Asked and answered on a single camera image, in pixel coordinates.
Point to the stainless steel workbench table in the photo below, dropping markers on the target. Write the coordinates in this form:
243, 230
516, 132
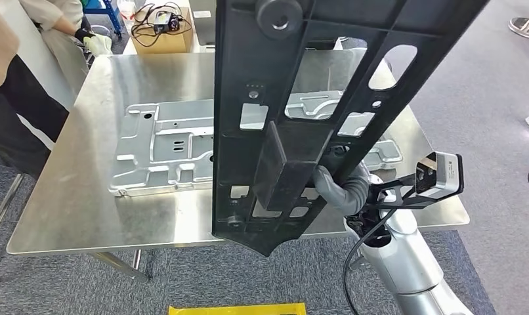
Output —
95, 208

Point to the person's hand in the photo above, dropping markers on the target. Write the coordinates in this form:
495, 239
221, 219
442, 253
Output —
97, 43

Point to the grey machine housing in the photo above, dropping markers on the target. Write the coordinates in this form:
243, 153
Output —
203, 30

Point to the yellow floor tape square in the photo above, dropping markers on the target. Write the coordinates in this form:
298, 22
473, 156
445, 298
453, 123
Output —
238, 309

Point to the black plastic panel part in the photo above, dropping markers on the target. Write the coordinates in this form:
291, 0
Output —
238, 65

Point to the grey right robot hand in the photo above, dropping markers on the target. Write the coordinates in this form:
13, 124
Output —
332, 193

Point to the steel frame side table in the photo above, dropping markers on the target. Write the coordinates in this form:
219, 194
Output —
3, 208

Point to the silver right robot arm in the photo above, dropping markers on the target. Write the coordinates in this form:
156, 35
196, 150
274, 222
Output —
403, 261

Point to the blue metal stand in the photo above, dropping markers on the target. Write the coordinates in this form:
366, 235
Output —
108, 13

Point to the cardboard box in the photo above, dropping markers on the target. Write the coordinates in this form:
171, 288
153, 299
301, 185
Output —
160, 45

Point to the stamped silver metal plate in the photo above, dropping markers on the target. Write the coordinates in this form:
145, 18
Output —
169, 143

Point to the person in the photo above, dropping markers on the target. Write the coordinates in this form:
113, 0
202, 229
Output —
16, 121
51, 13

